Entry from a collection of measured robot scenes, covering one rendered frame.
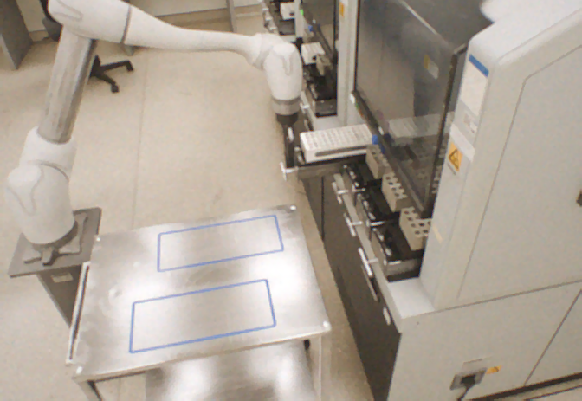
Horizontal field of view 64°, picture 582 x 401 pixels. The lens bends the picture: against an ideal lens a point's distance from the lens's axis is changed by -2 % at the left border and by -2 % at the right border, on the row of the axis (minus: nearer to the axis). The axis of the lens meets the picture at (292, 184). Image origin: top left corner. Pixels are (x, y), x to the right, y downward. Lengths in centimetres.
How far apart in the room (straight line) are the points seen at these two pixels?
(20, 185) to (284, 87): 81
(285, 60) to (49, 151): 79
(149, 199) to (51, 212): 133
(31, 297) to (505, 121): 222
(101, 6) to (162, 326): 79
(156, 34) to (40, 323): 157
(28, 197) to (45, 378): 98
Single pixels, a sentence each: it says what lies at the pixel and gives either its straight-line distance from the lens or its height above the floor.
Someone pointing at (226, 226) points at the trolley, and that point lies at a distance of 139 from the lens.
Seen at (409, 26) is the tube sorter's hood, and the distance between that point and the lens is 116.
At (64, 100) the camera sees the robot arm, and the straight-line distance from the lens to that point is 158.
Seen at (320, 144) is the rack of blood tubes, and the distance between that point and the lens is 160.
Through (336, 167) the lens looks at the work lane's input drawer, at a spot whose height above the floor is 79.
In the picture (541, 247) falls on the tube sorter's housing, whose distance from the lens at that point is 130.
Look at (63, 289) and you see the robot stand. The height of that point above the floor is 55.
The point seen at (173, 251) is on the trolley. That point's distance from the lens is 136.
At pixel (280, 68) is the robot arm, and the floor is 117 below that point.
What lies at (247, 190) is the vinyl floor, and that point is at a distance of 275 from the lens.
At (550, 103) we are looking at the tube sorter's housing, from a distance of 98.
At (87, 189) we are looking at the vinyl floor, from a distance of 306.
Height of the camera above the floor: 180
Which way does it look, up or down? 41 degrees down
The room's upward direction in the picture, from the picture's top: 3 degrees counter-clockwise
